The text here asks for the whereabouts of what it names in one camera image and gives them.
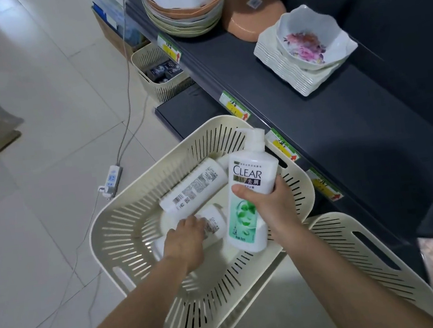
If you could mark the cream slotted plastic basket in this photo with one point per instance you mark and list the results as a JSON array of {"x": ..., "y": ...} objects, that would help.
[
  {"x": 129, "y": 220},
  {"x": 368, "y": 245}
]

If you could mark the orange dome bowl with sticker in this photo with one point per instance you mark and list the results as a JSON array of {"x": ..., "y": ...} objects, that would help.
[{"x": 250, "y": 20}]

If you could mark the person's right hand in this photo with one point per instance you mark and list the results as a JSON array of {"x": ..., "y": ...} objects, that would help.
[{"x": 279, "y": 209}]

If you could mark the white floral bowl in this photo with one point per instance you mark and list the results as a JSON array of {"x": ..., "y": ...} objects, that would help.
[{"x": 308, "y": 44}]

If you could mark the brown cardboard tray box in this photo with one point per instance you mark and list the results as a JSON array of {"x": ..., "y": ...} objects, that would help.
[{"x": 115, "y": 44}]

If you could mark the dark grey shelf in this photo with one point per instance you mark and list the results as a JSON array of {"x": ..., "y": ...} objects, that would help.
[{"x": 353, "y": 121}]

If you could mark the green yellow price label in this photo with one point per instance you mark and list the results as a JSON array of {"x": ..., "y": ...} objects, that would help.
[
  {"x": 234, "y": 106},
  {"x": 324, "y": 185},
  {"x": 168, "y": 47},
  {"x": 282, "y": 145}
]

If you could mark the bunch of dark blue packets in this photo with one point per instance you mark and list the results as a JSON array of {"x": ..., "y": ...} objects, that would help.
[{"x": 166, "y": 71}]

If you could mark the stack of orange cream plates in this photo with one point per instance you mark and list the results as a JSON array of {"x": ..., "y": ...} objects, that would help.
[{"x": 187, "y": 20}]

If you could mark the small cream slotted basket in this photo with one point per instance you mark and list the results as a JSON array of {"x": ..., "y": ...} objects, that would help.
[{"x": 168, "y": 91}]

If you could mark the clear blue plastic box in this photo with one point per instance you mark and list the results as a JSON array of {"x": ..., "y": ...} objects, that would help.
[{"x": 111, "y": 13}]

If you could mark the person's left hand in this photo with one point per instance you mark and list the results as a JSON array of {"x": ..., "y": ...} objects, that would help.
[{"x": 185, "y": 244}]

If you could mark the person's right forearm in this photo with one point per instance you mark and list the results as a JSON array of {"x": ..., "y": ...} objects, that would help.
[{"x": 354, "y": 294}]

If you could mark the white power strip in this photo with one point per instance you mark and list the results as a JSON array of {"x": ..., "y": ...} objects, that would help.
[{"x": 111, "y": 180}]

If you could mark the Clear pump bottle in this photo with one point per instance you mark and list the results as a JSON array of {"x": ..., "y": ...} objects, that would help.
[
  {"x": 248, "y": 166},
  {"x": 194, "y": 188}
]

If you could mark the person's left forearm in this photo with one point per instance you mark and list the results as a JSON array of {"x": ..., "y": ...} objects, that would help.
[{"x": 122, "y": 323}]

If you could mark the white square dish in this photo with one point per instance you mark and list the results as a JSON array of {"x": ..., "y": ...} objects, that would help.
[{"x": 292, "y": 78}]

